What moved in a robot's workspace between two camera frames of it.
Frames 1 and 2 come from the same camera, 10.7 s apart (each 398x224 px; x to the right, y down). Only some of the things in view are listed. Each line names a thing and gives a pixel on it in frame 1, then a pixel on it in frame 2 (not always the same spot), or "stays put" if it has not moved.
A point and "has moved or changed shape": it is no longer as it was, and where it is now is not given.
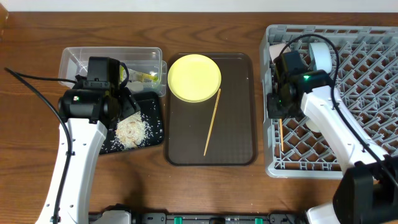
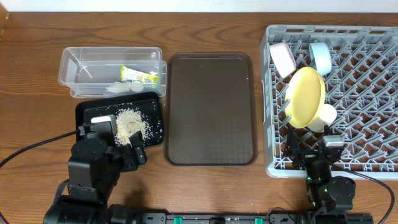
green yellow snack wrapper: (136, 76) stays put
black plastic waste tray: (149, 104) stays put
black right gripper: (277, 109) to (308, 156)
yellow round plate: (194, 78) has moved or changed shape
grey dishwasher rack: (364, 69) stays put
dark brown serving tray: (232, 140) stays put
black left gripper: (130, 104) to (125, 150)
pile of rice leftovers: (131, 130) stays put
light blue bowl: (321, 56) stays put
